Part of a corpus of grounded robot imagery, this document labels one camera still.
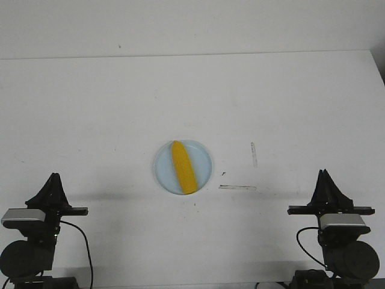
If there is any yellow toy corn cob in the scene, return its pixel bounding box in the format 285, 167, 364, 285
171, 140, 198, 194

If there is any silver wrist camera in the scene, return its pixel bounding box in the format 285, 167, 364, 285
319, 213, 371, 235
1, 208, 46, 229

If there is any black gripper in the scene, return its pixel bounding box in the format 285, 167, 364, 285
288, 169, 374, 216
25, 173, 88, 217

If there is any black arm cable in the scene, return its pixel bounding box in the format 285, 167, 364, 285
59, 220, 94, 289
296, 227, 340, 278

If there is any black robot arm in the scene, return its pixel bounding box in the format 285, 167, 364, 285
288, 169, 380, 288
1, 173, 88, 288

